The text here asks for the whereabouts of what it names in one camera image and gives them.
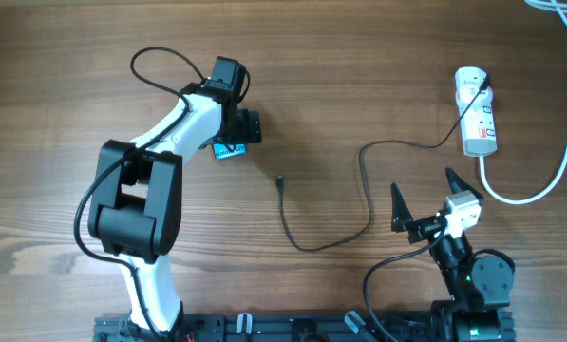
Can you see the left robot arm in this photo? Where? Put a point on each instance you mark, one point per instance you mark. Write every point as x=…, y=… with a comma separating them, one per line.
x=134, y=203

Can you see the turquoise screen smartphone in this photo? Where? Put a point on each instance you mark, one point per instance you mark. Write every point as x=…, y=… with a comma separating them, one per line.
x=227, y=151

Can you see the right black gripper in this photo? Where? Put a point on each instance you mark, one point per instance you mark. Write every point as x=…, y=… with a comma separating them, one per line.
x=403, y=219

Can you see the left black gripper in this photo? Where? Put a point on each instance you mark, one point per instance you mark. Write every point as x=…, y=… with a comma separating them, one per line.
x=247, y=131

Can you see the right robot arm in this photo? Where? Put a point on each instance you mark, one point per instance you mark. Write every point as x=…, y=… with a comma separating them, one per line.
x=478, y=282

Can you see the white power strip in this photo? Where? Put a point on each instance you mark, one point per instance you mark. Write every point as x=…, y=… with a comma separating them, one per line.
x=474, y=98

